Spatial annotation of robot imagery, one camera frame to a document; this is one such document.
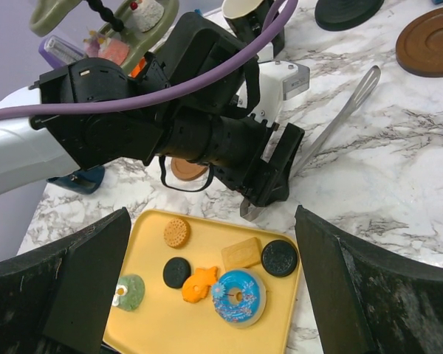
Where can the dark wooden coaster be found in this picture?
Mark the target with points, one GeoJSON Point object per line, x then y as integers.
{"type": "Point", "coordinates": [419, 47]}

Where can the grey snowball cake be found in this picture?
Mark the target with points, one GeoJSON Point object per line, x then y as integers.
{"type": "Point", "coordinates": [146, 14]}

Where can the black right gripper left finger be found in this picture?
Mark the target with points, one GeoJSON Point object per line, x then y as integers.
{"type": "Point", "coordinates": [57, 298]}

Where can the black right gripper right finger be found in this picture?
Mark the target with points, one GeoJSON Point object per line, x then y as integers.
{"type": "Point", "coordinates": [367, 299]}

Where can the dark blue mug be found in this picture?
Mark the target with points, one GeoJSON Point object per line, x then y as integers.
{"type": "Point", "coordinates": [81, 182]}

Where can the black cream mug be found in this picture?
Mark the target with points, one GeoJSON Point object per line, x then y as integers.
{"type": "Point", "coordinates": [246, 19]}

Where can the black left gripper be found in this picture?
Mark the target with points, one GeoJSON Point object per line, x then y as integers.
{"type": "Point", "coordinates": [232, 150]}

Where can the purple box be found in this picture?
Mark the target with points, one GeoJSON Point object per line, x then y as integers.
{"type": "Point", "coordinates": [57, 52]}

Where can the yellow serving tray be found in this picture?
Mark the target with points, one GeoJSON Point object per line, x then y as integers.
{"type": "Point", "coordinates": [165, 323]}

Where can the rectangular beige biscuit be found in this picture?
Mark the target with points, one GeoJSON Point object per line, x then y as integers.
{"type": "Point", "coordinates": [244, 254]}

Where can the light wooden coaster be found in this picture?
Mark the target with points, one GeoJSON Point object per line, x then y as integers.
{"type": "Point", "coordinates": [186, 171]}

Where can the purple snowball cake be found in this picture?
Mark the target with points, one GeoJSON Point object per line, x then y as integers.
{"type": "Point", "coordinates": [92, 43]}

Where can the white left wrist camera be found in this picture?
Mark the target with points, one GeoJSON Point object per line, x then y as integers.
{"type": "Point", "coordinates": [279, 81]}

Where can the pink snowball cake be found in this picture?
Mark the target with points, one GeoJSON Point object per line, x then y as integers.
{"type": "Point", "coordinates": [113, 49]}

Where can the blue frosted donut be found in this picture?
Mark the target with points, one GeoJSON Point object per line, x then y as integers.
{"type": "Point", "coordinates": [239, 297]}

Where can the green snowball cake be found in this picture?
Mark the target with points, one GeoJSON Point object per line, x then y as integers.
{"type": "Point", "coordinates": [129, 292]}

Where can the round orange biscuit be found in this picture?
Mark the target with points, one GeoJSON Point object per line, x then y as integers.
{"type": "Point", "coordinates": [176, 233]}

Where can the metal serving tongs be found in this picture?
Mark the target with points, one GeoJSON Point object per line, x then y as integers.
{"type": "Point", "coordinates": [361, 93]}

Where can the black patterned sandwich cookie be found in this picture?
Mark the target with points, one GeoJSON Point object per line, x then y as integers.
{"type": "Point", "coordinates": [279, 258]}

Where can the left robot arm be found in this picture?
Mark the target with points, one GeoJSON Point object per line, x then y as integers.
{"type": "Point", "coordinates": [35, 147]}

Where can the orange fish cookie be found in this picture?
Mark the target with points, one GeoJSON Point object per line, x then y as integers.
{"type": "Point", "coordinates": [197, 286]}

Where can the green tiered cake stand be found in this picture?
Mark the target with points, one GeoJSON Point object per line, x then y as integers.
{"type": "Point", "coordinates": [119, 24]}

